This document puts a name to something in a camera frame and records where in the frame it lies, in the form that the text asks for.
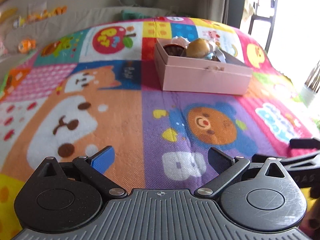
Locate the bread squishy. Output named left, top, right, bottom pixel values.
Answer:
left=181, top=38, right=226, bottom=63

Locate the brown knitted toy red hat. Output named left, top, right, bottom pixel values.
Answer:
left=163, top=43, right=185, bottom=57

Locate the hand in brown knitted glove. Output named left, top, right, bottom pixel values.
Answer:
left=299, top=186, right=319, bottom=239

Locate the colourful cartoon play mat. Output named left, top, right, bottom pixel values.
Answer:
left=1, top=17, right=319, bottom=239

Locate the pink cardboard box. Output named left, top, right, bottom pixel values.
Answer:
left=154, top=38, right=253, bottom=95

